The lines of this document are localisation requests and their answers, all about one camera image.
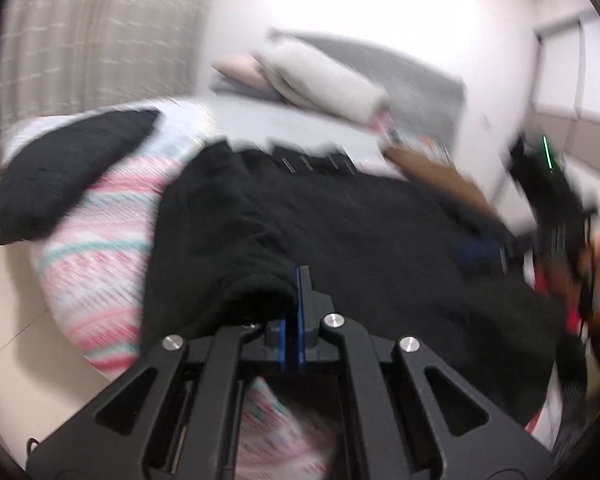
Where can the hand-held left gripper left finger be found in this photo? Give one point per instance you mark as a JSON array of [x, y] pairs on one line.
[[282, 345]]

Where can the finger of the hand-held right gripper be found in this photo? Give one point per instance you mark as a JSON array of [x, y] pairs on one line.
[[480, 255]]

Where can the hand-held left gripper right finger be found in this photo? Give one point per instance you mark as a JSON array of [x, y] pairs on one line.
[[300, 310]]

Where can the black jacket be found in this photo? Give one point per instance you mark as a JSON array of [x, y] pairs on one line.
[[355, 240]]

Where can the brown garment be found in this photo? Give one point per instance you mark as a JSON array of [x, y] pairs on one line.
[[445, 180]]

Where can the white and taupe wardrobe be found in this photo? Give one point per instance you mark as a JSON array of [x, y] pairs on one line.
[[560, 70]]

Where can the grey quilted mat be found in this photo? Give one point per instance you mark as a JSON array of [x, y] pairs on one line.
[[415, 85]]

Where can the pink patterned blanket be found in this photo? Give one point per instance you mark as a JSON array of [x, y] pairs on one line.
[[95, 270]]

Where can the light blue fringed throw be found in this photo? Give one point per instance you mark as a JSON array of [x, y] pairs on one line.
[[182, 127]]

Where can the grey pillow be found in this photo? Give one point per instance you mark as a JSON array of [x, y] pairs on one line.
[[240, 91]]

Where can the white pillow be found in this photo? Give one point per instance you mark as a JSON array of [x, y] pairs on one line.
[[325, 80]]

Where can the pink pillow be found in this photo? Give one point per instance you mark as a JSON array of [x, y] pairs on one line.
[[237, 70]]

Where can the black folded garment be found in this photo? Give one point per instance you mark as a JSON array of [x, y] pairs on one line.
[[60, 175]]

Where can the beige curtain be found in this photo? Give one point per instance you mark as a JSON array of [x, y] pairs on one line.
[[90, 35]]

